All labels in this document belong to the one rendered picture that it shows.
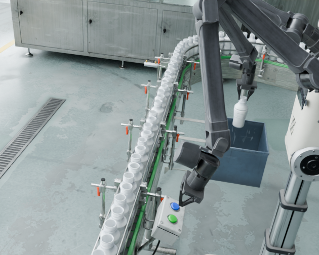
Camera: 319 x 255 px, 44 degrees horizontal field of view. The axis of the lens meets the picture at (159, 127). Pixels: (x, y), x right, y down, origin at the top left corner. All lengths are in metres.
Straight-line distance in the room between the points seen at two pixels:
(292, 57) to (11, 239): 2.18
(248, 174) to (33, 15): 3.85
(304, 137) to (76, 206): 1.92
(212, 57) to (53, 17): 4.19
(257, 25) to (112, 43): 3.96
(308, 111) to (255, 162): 0.66
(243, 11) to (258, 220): 2.12
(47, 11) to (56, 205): 2.85
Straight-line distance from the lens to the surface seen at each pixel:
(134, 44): 4.98
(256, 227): 3.02
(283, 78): 3.09
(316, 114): 1.47
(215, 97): 1.13
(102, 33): 5.05
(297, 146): 1.56
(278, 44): 1.20
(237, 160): 2.05
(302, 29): 1.68
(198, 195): 1.19
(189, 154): 1.12
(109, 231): 1.22
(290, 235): 1.89
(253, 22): 1.18
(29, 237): 2.84
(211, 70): 1.13
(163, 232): 1.31
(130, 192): 1.35
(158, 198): 1.44
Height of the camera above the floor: 2.02
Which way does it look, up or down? 31 degrees down
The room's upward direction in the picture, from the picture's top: 5 degrees clockwise
